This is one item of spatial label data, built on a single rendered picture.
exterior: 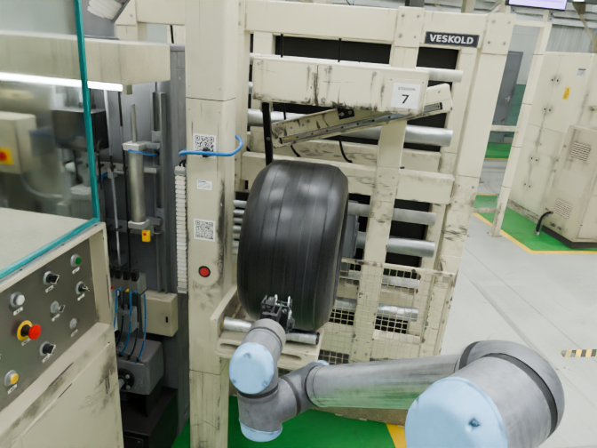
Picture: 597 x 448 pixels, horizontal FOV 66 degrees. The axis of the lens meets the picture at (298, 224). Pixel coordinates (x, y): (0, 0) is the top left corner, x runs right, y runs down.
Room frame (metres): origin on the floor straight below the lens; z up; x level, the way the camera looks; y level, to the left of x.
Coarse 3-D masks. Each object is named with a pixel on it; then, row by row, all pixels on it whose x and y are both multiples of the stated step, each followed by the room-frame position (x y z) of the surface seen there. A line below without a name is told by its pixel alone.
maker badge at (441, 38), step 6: (426, 36) 1.92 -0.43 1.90; (432, 36) 1.92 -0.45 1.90; (438, 36) 1.91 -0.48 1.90; (444, 36) 1.91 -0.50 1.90; (450, 36) 1.90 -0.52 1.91; (456, 36) 1.90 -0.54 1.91; (462, 36) 1.90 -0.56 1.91; (468, 36) 1.90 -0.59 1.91; (474, 36) 1.89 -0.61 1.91; (426, 42) 1.92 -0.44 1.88; (432, 42) 1.91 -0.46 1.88; (438, 42) 1.91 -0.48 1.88; (444, 42) 1.91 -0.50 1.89; (450, 42) 1.90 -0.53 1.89; (456, 42) 1.90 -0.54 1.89; (462, 42) 1.90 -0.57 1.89; (468, 42) 1.90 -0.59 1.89; (474, 42) 1.89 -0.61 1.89
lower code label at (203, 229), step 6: (198, 222) 1.45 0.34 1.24; (204, 222) 1.45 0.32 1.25; (210, 222) 1.45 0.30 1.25; (198, 228) 1.45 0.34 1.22; (204, 228) 1.45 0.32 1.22; (210, 228) 1.45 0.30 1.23; (198, 234) 1.45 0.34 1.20; (204, 234) 1.45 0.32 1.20; (210, 234) 1.45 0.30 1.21; (210, 240) 1.45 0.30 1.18
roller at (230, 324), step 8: (224, 320) 1.37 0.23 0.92; (232, 320) 1.37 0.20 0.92; (240, 320) 1.37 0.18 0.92; (248, 320) 1.38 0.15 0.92; (224, 328) 1.36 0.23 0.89; (232, 328) 1.35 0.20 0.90; (240, 328) 1.35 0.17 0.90; (248, 328) 1.35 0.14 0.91; (288, 336) 1.33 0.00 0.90; (296, 336) 1.32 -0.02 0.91; (304, 336) 1.32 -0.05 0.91; (312, 336) 1.32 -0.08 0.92
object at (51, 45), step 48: (0, 0) 1.07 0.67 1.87; (48, 0) 1.22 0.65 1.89; (0, 48) 1.05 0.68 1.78; (48, 48) 1.20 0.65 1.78; (0, 96) 1.03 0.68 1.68; (48, 96) 1.18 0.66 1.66; (0, 144) 1.01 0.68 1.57; (48, 144) 1.16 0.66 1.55; (0, 192) 0.98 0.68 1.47; (48, 192) 1.14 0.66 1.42; (96, 192) 1.33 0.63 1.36; (0, 240) 0.96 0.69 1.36; (48, 240) 1.11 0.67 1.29
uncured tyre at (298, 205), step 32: (288, 160) 1.52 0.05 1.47; (256, 192) 1.35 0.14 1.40; (288, 192) 1.33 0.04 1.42; (320, 192) 1.33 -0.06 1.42; (256, 224) 1.26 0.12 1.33; (288, 224) 1.25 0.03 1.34; (320, 224) 1.25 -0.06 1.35; (256, 256) 1.22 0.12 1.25; (288, 256) 1.21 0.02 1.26; (320, 256) 1.21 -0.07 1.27; (256, 288) 1.22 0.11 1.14; (288, 288) 1.20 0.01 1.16; (320, 288) 1.20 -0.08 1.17; (256, 320) 1.31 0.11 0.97; (320, 320) 1.25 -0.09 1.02
